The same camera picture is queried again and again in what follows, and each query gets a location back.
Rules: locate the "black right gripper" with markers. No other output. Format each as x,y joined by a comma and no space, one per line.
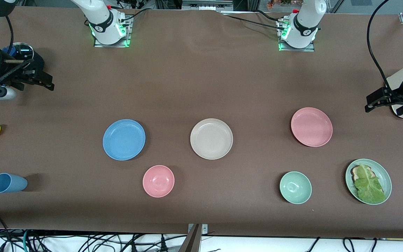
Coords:
30,65

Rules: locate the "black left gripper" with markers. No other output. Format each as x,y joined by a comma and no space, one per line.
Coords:
384,93

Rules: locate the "pink plate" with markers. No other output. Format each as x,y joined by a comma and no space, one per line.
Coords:
311,126

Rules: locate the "blue plate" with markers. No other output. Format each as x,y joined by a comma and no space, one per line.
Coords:
124,140

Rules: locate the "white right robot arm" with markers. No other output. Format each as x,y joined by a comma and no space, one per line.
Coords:
100,21

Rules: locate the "glass lid with blue knob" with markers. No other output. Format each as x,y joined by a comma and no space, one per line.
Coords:
25,52

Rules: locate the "toasted bread slice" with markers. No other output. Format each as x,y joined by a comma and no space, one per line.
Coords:
356,171

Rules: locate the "green plate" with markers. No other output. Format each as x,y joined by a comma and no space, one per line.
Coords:
387,182

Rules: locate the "green lettuce leaf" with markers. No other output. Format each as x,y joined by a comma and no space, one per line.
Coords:
369,185

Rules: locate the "blue cup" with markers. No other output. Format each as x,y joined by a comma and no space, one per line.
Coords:
9,183

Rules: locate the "green bowl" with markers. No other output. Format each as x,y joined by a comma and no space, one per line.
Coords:
295,187

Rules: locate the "brown table cover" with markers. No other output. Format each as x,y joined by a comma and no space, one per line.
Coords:
243,87

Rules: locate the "orange artificial flowers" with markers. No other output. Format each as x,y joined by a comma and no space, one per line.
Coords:
282,3

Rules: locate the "pink bowl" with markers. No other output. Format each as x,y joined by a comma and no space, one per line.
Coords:
158,181

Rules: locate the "beige plate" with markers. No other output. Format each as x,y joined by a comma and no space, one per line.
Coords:
211,139

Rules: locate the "grey metal box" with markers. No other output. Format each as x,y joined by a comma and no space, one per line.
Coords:
206,4

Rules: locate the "dark stand pole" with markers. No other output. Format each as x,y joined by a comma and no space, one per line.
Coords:
191,241

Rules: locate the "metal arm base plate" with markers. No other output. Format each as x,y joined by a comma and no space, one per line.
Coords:
127,35
311,47

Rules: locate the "small metal edge bracket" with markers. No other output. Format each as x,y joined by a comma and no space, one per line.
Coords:
205,229

